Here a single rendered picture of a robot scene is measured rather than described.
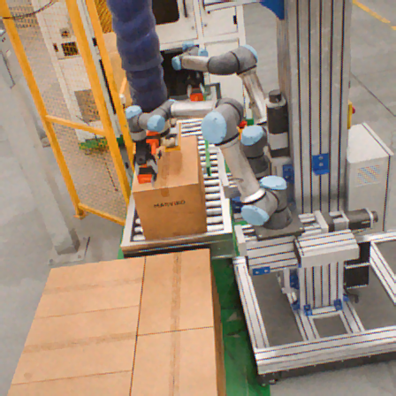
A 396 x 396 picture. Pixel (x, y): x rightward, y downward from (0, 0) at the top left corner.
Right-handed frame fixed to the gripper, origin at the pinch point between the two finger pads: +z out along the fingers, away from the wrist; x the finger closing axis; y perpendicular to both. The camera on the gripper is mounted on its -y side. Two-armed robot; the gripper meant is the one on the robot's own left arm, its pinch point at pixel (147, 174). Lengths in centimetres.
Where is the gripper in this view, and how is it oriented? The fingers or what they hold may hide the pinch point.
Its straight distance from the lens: 243.5
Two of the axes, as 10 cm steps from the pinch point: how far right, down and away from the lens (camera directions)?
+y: 0.1, -5.7, 8.2
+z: 1.4, 8.1, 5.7
